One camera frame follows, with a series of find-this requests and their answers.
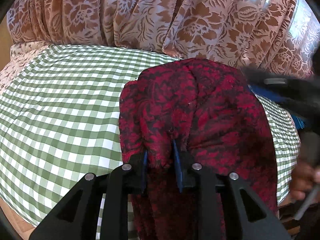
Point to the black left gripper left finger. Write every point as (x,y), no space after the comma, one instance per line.
(96,203)

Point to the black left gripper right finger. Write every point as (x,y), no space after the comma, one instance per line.
(224,204)

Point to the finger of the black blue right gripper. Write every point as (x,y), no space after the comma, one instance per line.
(298,96)

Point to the red black patterned sweater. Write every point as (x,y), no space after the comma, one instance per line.
(208,111)

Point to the person's right hand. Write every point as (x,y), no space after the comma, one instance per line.
(303,178)

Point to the brown floral curtain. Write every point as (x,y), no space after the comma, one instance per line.
(278,36)

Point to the green white checkered bedsheet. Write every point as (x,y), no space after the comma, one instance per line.
(59,120)

